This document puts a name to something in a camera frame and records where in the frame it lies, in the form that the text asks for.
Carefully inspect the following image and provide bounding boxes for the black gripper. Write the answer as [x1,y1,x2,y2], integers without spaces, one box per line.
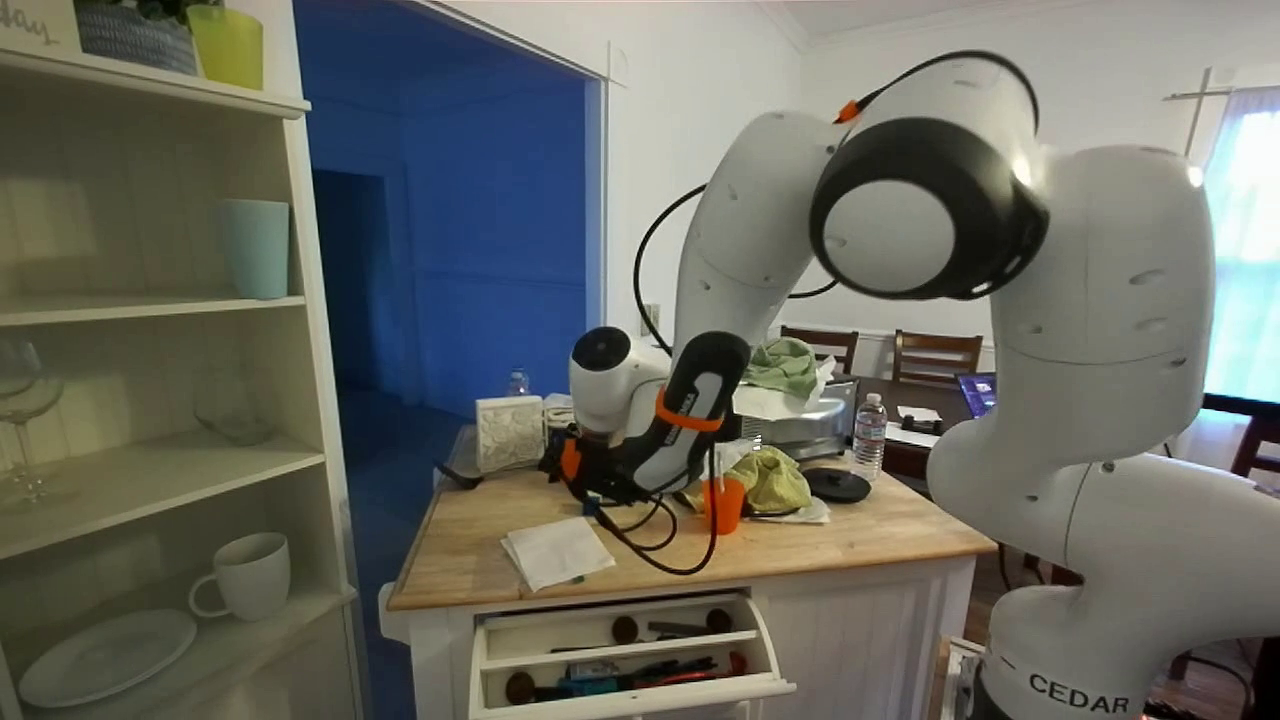
[538,430,642,510]

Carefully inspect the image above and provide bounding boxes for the white cloth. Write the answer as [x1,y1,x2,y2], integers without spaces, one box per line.
[496,514,620,598]

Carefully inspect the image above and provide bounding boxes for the orange plastic cup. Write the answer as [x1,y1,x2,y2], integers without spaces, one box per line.
[700,471,753,539]

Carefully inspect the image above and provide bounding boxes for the yellow-green towel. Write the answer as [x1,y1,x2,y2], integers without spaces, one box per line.
[727,445,822,525]

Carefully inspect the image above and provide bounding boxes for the white tilt-out drawer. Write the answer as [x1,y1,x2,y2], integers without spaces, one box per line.
[463,589,802,720]

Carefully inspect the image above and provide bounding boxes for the green leafy centerpiece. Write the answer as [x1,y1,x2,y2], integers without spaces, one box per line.
[740,331,823,405]

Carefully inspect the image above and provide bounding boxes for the wooden dining chair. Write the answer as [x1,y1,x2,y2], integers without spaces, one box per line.
[777,322,863,384]
[888,328,990,397]

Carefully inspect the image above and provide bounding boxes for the clear water bottle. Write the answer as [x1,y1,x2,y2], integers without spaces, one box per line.
[854,387,894,471]

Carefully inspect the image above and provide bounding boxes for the white island with wooden top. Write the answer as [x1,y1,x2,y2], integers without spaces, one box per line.
[376,456,1005,720]

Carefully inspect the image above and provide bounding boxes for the white ceramic mug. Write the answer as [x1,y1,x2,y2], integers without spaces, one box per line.
[183,530,295,630]

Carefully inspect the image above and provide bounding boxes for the clear glass bowl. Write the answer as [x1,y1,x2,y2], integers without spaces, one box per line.
[190,373,282,449]

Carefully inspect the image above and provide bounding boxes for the pale teal cup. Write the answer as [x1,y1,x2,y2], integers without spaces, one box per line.
[215,197,295,306]

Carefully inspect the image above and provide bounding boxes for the white open shelf unit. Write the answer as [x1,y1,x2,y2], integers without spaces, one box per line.
[0,38,368,720]

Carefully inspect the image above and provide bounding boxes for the white ceramic plate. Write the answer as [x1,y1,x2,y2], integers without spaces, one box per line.
[17,606,199,718]

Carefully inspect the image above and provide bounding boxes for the yellow-green pot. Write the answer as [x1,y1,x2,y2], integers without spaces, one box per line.
[183,0,270,97]

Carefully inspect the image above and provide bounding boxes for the clear wine glass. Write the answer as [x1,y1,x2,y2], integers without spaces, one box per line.
[0,331,70,514]

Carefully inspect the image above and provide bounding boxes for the potted green plant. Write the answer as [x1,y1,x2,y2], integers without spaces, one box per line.
[71,0,203,80]

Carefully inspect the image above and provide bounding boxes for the white sign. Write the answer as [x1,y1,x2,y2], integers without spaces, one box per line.
[0,0,89,59]

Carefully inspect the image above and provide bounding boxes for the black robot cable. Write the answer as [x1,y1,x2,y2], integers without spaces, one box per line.
[630,47,1050,582]

